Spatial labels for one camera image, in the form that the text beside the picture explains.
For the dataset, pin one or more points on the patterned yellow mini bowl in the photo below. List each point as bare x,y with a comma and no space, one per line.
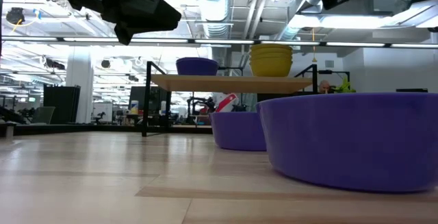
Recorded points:
271,46
271,68
271,56
271,51

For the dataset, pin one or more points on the green plant white pot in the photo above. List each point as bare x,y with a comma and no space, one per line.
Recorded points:
344,87

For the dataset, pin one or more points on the black background robot arm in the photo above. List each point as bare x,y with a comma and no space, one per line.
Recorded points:
239,107
200,104

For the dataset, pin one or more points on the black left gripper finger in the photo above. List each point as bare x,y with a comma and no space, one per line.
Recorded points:
161,11
125,34

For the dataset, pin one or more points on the black aluminium table frame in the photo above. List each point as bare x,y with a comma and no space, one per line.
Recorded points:
85,128

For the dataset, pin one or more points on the dark low cabinet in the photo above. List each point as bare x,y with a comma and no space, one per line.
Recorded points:
273,96

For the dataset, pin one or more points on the silver ribbed ventilation duct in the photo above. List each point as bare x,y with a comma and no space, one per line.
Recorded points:
214,8

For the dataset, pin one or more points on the long LED light bar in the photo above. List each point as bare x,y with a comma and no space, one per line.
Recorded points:
222,41

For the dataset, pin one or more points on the black ceiling camera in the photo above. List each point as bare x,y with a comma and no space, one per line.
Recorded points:
15,15

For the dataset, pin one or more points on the blue mini bowl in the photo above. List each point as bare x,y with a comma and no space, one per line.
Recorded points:
238,131
349,142
196,66

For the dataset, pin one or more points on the wooden shelf black metal legs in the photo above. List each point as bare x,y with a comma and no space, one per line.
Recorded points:
229,84

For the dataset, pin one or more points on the black partition cabinet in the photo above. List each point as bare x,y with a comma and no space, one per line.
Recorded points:
61,104

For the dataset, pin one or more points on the white round pillar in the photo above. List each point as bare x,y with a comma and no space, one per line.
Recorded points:
79,83

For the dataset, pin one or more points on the black computer monitor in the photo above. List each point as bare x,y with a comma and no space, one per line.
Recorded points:
411,90

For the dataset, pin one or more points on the white bottle yellow label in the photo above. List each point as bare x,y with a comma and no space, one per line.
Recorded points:
134,107

